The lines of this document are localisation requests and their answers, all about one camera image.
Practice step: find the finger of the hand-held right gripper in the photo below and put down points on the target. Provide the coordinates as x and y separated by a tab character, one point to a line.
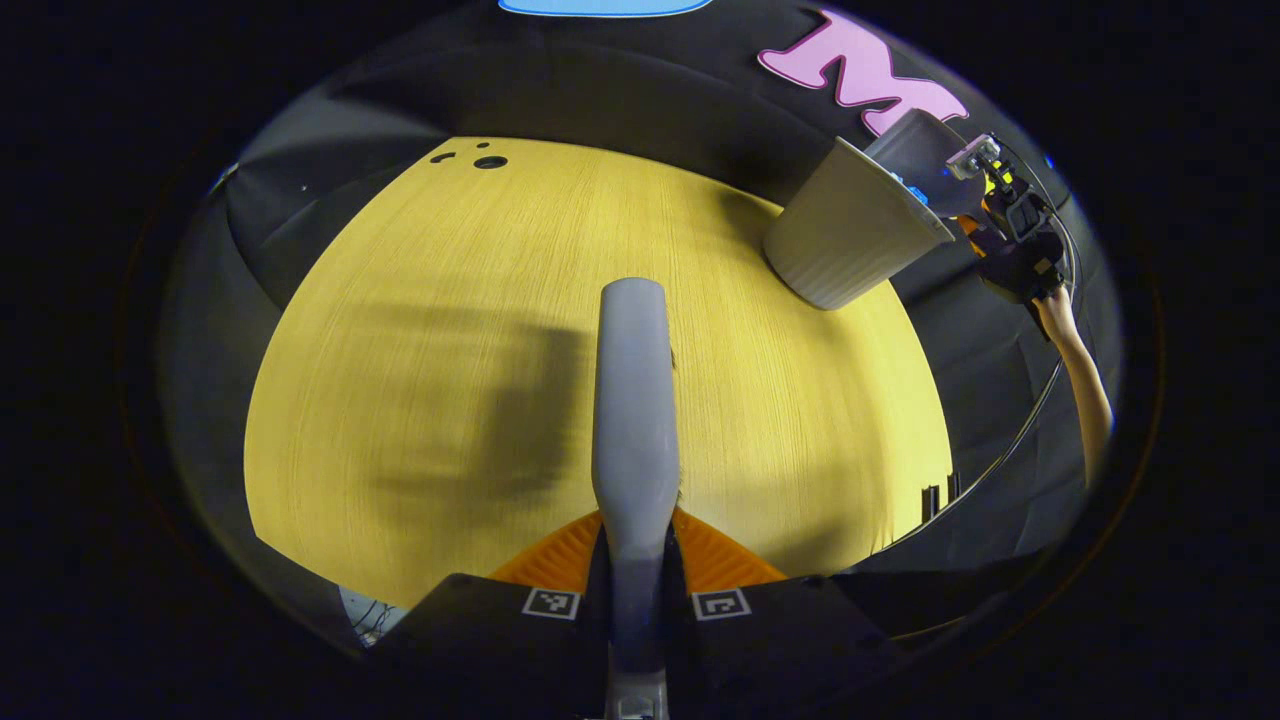
972	232

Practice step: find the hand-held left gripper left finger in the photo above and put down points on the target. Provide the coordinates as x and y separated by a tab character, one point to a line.
480	630

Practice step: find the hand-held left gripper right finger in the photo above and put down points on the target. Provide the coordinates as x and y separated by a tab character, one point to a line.
790	630

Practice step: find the blue paper trash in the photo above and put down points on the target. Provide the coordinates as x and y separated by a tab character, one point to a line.
916	194

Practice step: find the grey plastic dustpan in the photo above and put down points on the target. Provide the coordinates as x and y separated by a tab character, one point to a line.
925	150

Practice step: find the grey plastic garbage bin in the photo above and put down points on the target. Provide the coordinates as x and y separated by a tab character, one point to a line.
850	240

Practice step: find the wooden desktop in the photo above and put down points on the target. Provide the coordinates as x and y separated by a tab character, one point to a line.
420	300

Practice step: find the black table clamp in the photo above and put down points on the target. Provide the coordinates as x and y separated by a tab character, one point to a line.
938	497

